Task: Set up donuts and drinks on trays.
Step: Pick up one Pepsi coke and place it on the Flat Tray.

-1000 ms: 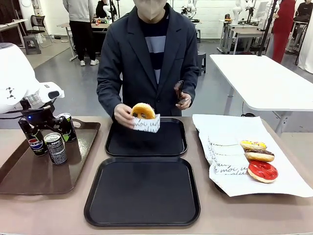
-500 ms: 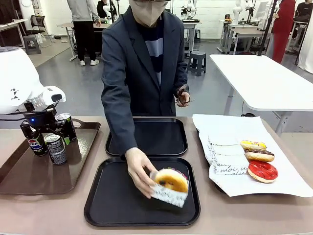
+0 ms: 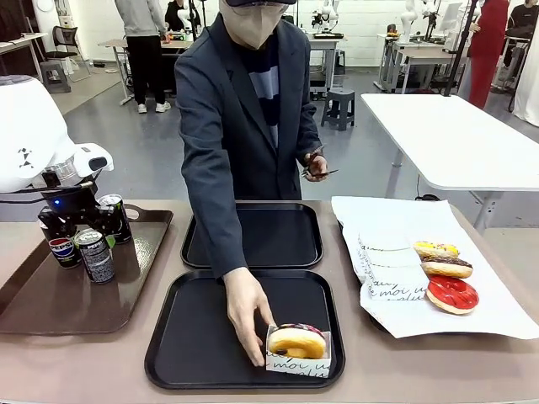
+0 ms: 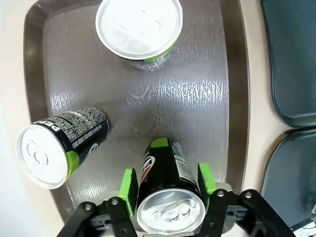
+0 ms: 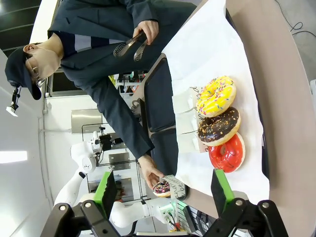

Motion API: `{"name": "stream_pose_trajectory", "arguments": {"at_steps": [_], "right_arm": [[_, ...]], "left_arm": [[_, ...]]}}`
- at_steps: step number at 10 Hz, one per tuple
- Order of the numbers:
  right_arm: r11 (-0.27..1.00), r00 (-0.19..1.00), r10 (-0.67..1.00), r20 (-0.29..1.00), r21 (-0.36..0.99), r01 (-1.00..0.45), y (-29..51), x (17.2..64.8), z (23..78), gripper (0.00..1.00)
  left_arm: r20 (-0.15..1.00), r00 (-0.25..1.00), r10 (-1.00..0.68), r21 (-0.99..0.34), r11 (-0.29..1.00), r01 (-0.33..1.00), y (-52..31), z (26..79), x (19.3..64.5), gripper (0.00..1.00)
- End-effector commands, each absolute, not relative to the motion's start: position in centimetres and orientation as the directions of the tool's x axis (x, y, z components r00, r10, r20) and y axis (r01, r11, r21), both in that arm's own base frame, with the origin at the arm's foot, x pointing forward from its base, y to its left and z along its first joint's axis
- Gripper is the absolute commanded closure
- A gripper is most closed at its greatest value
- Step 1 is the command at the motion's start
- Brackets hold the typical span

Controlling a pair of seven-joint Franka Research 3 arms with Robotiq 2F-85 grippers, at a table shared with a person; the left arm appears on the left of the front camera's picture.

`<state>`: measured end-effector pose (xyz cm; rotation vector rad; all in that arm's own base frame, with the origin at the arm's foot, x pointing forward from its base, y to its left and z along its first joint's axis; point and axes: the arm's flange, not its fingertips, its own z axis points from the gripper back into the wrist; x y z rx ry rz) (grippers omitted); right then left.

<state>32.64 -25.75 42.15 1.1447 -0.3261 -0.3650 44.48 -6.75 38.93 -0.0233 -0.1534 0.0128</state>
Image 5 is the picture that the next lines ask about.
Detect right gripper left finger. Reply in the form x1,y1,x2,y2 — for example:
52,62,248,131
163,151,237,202
46,170,129,237

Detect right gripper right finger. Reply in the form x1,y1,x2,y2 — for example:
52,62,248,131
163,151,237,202
203,168,289,237

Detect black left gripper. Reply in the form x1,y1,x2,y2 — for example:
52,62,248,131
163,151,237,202
98,134,124,151

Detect red glazed donut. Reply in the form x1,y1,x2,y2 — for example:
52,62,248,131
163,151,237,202
208,132,246,173

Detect chocolate donut with coloured sprinkles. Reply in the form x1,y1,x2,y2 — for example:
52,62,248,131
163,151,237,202
152,180,171,198

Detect white script-print paper box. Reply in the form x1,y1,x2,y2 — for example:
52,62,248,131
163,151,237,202
159,174,188,200
172,86,201,114

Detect black perforated serving tongs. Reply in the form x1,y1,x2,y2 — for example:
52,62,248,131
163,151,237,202
113,31,149,62

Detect yellow sprinkled donut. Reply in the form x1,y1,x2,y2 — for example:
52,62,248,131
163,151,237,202
196,76,237,118

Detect person's right forearm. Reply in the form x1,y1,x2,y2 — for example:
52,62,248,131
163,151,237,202
98,98,156,160

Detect person's left forearm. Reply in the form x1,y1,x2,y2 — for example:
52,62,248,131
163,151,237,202
116,0,160,25

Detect person's right hand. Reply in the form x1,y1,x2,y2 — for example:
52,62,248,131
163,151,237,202
137,155,165,190

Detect person's left hand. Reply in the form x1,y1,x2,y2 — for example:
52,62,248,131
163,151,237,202
132,20,160,46

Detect dark grey serving tray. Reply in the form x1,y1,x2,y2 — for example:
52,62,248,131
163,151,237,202
143,55,177,133
149,132,180,177

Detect background shelf with goods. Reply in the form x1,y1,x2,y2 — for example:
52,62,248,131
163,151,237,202
108,71,149,99

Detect grey finned electronics box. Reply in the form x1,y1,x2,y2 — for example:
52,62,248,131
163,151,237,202
170,197,198,233

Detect dark window pane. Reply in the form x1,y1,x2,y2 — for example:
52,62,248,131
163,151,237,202
48,69,87,96

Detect person's dark jacket torso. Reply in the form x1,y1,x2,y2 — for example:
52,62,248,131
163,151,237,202
48,0,198,117

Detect chocolate glazed donut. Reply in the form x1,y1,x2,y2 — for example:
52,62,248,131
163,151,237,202
197,106,241,147

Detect beige face mask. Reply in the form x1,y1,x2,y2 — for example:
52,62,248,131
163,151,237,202
32,48,62,79

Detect eyeglasses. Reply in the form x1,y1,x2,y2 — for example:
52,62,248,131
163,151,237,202
26,58,46,87

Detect dark baseball cap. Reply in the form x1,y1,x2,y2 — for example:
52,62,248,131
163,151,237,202
4,45,42,101

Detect white paper sheet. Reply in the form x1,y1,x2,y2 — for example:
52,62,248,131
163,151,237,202
161,0,270,198

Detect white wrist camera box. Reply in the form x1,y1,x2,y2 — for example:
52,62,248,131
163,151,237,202
90,130,101,153

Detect black frame equipment rack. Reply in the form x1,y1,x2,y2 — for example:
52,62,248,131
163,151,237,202
81,123,149,200

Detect silver metal wall box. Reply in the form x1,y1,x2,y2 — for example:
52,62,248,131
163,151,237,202
71,108,103,134

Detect small head-mounted camera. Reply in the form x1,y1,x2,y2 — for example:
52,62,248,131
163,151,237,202
6,85,23,117

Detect black floor cable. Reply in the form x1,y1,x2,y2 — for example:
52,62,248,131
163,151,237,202
275,0,316,38

